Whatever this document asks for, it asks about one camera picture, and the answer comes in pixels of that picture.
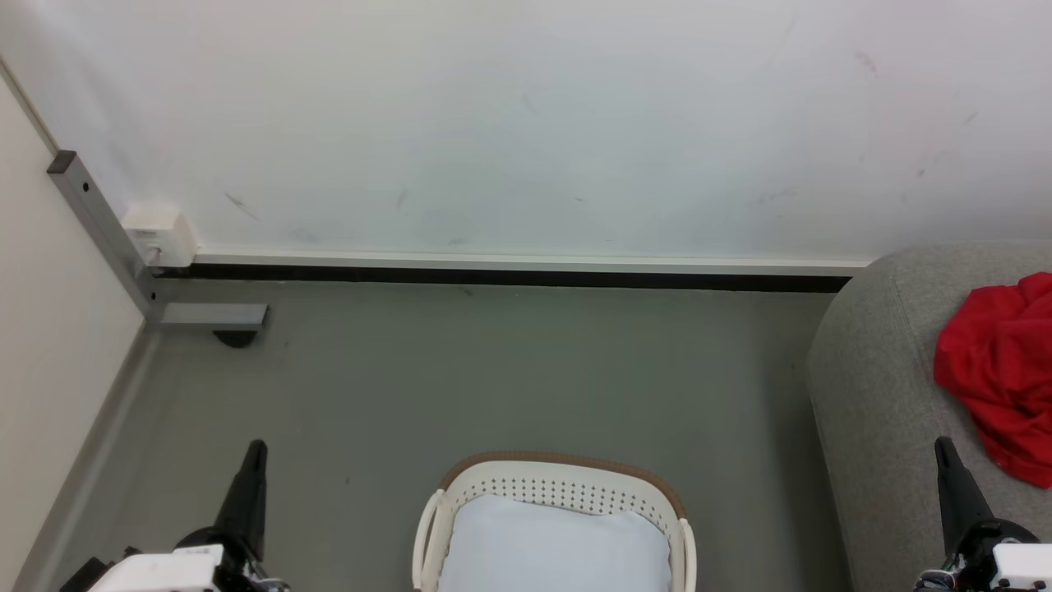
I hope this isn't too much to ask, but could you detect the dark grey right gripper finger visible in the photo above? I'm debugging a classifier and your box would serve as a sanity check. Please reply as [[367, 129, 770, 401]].
[[934, 437, 972, 553], [942, 437, 997, 539]]

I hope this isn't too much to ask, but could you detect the white wall socket box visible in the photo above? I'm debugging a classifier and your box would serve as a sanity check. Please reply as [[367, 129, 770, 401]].
[[121, 203, 199, 269]]

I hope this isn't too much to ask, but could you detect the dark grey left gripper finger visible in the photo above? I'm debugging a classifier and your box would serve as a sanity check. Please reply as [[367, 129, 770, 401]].
[[242, 441, 270, 562], [215, 441, 259, 553]]

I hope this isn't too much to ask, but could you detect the red clothing item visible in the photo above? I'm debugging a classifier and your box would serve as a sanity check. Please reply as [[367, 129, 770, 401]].
[[933, 271, 1052, 491]]

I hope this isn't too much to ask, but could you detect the black and white baseboard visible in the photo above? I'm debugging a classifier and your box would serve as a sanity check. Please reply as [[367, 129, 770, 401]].
[[155, 250, 874, 295]]

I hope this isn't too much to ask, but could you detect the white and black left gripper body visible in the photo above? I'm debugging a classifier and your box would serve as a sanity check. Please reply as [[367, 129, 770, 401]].
[[86, 528, 290, 592]]

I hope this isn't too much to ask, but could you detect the grey fabric sofa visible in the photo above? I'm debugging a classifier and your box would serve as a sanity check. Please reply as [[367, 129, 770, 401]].
[[805, 241, 1052, 592]]

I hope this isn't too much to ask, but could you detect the grey metal frame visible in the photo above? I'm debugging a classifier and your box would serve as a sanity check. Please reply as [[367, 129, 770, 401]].
[[46, 150, 270, 332]]

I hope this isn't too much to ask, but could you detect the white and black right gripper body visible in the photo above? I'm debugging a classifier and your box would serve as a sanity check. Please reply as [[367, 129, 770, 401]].
[[942, 518, 1052, 592]]

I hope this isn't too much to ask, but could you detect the white perforated laundry basket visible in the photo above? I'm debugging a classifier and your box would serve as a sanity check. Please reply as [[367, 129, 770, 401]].
[[411, 451, 698, 592]]

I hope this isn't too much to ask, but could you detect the white cloth in basket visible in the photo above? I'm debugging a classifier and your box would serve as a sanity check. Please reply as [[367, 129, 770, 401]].
[[440, 493, 673, 592]]

